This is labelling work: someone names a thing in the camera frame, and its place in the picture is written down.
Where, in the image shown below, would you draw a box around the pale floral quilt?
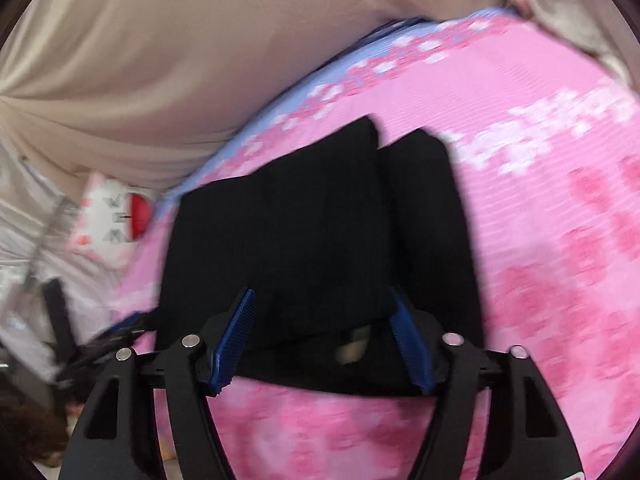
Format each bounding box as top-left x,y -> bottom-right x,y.
500,0 -> 634,85

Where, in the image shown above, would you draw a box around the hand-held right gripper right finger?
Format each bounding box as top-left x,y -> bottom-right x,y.
389,285 -> 587,480

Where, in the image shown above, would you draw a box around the pink rose bedsheet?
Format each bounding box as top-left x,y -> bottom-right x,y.
114,6 -> 640,480

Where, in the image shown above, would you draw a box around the beige cloth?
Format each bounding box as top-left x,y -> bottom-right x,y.
0,0 -> 507,202

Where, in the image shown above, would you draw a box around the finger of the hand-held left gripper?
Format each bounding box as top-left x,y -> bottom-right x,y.
92,311 -> 152,348

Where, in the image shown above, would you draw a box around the white sheer cloth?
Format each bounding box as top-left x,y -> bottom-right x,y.
0,145 -> 128,383

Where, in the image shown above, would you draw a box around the black frame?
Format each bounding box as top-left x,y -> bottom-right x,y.
41,279 -> 80,363

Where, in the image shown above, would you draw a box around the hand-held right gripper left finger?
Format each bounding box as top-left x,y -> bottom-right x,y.
58,287 -> 259,480

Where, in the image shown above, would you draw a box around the white cat cushion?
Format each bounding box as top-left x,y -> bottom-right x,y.
67,170 -> 154,267

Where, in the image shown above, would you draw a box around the black pants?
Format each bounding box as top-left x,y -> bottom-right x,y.
155,115 -> 487,399

